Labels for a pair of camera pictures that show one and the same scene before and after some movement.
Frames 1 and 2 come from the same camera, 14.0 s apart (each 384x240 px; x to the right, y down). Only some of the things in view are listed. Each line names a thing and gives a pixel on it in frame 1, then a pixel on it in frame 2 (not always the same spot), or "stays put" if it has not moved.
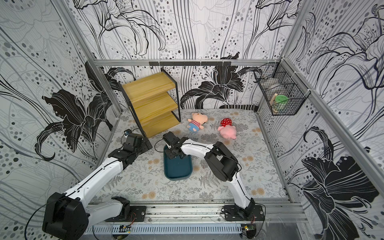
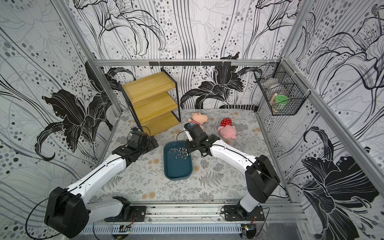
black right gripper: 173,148 -> 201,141
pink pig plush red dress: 227,130 stays put
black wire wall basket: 285,92 stays put
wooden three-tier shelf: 154,101 stays put
